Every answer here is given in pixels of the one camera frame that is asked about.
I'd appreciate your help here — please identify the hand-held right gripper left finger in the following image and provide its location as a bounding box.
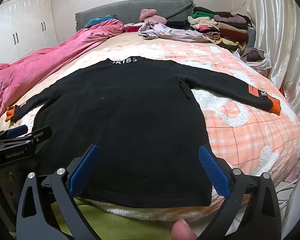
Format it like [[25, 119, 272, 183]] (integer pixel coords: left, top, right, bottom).
[[16, 144, 100, 240]]

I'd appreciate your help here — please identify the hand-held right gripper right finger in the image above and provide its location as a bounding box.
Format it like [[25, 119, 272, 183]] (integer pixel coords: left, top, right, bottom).
[[198, 145, 282, 240]]

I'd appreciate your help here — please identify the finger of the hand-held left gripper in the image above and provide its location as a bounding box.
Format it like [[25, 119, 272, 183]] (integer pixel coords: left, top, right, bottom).
[[0, 125, 28, 143], [4, 127, 52, 153]]

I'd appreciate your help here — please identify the black sweater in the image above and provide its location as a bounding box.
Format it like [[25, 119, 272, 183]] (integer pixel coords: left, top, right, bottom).
[[10, 56, 282, 209]]

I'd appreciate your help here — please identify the white bag of clothes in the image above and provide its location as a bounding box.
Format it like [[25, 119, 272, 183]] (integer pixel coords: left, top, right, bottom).
[[232, 47, 272, 70]]

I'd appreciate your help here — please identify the pile of folded clothes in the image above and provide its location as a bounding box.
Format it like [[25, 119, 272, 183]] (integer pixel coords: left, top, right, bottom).
[[187, 6, 253, 53]]

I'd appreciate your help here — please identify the person's left hand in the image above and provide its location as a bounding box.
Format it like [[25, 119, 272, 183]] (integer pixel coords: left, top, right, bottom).
[[4, 169, 18, 205]]

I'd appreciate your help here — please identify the person's right hand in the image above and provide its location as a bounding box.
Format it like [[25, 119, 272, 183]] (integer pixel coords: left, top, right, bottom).
[[171, 219, 198, 240]]

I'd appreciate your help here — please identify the peach plaid fleece blanket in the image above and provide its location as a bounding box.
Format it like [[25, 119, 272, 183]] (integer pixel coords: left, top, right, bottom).
[[5, 42, 300, 223]]

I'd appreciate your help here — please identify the green cloth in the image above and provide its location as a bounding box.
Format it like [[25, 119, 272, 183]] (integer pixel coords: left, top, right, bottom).
[[10, 197, 183, 240]]

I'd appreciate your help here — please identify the pink duvet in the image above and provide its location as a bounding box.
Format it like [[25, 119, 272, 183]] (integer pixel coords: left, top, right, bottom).
[[0, 19, 125, 130]]

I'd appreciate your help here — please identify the floral basket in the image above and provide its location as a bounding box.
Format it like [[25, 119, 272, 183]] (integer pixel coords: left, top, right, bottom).
[[252, 65, 272, 80]]

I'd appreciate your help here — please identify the white wardrobe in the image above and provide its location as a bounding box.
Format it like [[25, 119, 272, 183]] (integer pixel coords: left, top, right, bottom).
[[0, 0, 59, 65]]

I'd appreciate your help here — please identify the blue cloth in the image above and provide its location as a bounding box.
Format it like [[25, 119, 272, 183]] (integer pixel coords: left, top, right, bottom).
[[84, 16, 118, 28]]

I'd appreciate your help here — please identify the grey bolster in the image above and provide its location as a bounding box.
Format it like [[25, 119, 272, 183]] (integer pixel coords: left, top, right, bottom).
[[247, 27, 256, 49]]

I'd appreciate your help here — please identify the red garment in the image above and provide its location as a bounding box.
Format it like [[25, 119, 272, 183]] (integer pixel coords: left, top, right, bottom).
[[125, 25, 143, 33]]

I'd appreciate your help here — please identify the lavender garment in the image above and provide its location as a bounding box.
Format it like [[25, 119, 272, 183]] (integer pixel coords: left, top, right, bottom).
[[138, 20, 208, 42]]

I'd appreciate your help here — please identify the black clothing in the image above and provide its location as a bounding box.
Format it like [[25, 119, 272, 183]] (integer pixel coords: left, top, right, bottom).
[[166, 20, 194, 30]]

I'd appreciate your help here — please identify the grey quilted headboard cover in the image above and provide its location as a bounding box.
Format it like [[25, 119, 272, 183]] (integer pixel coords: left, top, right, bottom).
[[74, 0, 194, 33]]

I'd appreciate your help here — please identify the white satin curtain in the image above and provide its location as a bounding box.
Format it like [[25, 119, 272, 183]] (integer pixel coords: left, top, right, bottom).
[[245, 0, 300, 130]]

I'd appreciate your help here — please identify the pink fluffy pillow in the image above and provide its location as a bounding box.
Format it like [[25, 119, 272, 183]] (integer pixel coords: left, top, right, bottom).
[[145, 15, 167, 25]]

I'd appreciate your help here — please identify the pink fluffy garment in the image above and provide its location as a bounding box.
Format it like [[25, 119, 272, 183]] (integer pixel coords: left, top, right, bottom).
[[139, 9, 157, 22]]

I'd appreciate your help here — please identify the thin wall cable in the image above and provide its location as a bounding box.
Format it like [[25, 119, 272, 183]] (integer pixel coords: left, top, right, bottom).
[[229, 1, 248, 14]]

